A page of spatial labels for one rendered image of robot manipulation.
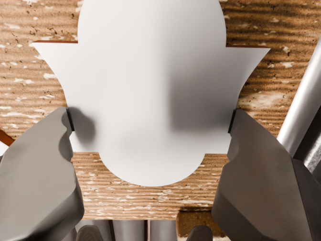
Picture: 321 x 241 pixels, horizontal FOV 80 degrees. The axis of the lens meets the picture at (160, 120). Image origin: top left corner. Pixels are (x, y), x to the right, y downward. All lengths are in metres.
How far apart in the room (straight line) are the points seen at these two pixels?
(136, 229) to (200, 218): 0.10
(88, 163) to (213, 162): 0.10
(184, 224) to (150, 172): 0.07
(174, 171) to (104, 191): 0.07
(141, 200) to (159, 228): 0.08
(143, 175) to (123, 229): 0.13
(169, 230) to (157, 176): 0.13
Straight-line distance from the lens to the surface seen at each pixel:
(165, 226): 0.27
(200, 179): 0.18
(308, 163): 0.24
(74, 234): 0.35
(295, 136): 0.20
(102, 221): 0.29
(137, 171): 0.16
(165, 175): 0.16
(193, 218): 0.21
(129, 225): 0.27
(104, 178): 0.18
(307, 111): 0.19
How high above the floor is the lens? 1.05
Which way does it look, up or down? 58 degrees down
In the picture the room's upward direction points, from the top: 179 degrees clockwise
